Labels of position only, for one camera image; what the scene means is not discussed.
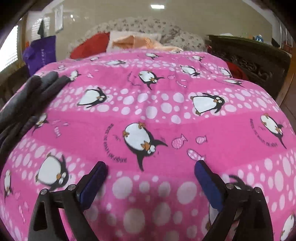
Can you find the dark hanging cloth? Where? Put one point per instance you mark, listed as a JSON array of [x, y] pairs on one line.
[[41, 29]]

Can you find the pink penguin printed blanket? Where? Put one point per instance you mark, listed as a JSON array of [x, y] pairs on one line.
[[161, 111]]

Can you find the window with lattice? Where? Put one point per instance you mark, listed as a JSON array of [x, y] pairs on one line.
[[9, 51]]

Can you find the purple fabric bag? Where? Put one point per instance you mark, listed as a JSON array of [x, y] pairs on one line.
[[40, 55]]

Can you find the red cloth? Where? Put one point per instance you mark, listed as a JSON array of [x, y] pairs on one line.
[[237, 71]]

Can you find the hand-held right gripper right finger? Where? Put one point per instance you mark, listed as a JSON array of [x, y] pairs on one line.
[[209, 183]]

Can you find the red pillow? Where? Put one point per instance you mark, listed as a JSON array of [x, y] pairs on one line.
[[87, 46]]

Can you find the bright rectangular light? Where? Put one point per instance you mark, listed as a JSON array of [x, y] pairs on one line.
[[157, 6]]

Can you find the orange fringed cloth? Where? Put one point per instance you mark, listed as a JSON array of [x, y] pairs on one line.
[[134, 42]]

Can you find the eye chart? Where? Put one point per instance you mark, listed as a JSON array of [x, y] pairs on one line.
[[59, 18]]

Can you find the grey striped coat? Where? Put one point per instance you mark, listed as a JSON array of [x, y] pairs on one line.
[[23, 102]]

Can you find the brown wooden side cabinet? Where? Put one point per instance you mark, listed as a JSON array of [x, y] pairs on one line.
[[13, 85]]

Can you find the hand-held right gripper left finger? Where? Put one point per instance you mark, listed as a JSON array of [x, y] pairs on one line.
[[91, 185]]

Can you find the white pillow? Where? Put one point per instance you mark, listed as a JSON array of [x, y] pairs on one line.
[[115, 38]]

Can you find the brown wooden board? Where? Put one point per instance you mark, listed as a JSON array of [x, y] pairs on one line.
[[286, 88]]

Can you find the blue and white bottle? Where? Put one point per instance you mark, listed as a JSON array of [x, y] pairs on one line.
[[259, 38]]

